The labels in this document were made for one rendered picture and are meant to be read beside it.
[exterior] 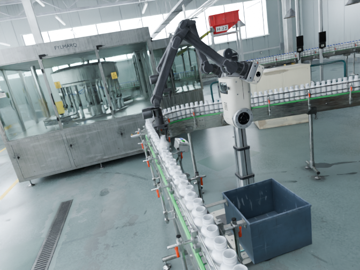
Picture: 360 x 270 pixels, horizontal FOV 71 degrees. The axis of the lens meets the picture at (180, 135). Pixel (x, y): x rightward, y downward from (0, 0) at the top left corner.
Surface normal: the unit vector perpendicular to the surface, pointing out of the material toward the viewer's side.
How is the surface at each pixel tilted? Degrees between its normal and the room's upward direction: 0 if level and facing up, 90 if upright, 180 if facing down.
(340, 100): 90
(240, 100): 101
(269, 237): 90
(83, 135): 90
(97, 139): 90
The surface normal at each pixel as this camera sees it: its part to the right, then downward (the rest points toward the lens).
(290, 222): 0.23, 0.23
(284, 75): -0.07, 0.29
